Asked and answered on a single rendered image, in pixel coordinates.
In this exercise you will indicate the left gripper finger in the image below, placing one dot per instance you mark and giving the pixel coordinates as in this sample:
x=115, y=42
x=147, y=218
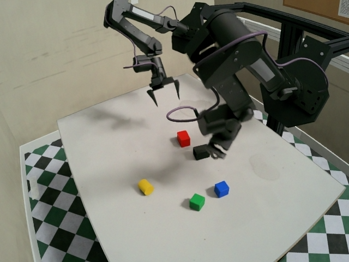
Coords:
x=221, y=157

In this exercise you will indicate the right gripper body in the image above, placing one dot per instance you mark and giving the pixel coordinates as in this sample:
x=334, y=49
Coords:
x=166, y=80

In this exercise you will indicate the yellow cylinder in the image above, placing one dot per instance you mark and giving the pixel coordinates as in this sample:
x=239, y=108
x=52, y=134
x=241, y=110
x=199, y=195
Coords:
x=146, y=187

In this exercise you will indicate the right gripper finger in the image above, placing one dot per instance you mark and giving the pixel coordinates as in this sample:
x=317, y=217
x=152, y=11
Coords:
x=151, y=93
x=177, y=85

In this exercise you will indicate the blue cube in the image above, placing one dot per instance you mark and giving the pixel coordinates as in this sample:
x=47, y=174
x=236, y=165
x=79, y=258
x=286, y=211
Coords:
x=221, y=189

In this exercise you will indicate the red rectangular block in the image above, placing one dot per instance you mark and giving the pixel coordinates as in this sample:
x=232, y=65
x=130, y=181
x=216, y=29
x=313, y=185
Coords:
x=183, y=138

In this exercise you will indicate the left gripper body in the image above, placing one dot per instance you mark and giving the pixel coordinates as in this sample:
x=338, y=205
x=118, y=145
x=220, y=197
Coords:
x=224, y=140

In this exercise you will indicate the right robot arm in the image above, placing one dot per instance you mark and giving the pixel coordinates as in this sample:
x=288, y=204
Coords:
x=117, y=12

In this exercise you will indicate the green cube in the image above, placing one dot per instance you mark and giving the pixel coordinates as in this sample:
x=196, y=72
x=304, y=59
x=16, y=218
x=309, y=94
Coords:
x=196, y=202

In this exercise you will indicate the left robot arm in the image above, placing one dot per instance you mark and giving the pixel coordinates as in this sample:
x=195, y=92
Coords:
x=244, y=51

